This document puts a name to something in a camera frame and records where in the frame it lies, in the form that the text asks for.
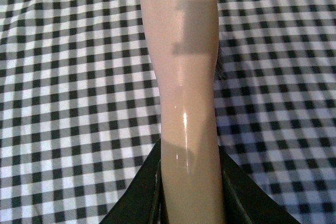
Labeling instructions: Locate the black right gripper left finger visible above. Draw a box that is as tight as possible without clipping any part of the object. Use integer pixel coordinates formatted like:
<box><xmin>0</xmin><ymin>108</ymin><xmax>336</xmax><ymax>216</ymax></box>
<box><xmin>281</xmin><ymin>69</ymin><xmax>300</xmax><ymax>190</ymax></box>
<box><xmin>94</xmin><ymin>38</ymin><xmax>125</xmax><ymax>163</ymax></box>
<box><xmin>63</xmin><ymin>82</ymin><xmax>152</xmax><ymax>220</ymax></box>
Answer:
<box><xmin>100</xmin><ymin>140</ymin><xmax>168</xmax><ymax>224</ymax></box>

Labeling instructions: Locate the black white checkered bedsheet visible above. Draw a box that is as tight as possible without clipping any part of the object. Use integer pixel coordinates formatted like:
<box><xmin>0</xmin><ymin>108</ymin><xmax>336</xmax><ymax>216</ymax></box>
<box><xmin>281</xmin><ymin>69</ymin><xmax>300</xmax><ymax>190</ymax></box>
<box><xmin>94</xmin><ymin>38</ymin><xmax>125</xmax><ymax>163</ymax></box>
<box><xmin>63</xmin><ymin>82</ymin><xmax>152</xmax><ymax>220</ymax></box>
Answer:
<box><xmin>1</xmin><ymin>0</ymin><xmax>335</xmax><ymax>223</ymax></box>

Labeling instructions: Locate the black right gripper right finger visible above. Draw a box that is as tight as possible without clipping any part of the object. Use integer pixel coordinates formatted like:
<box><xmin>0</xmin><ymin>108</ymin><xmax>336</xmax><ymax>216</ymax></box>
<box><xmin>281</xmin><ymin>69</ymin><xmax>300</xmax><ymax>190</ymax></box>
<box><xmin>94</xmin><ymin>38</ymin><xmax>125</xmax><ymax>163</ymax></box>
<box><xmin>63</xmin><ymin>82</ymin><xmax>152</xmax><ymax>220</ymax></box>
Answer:
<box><xmin>219</xmin><ymin>146</ymin><xmax>298</xmax><ymax>223</ymax></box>

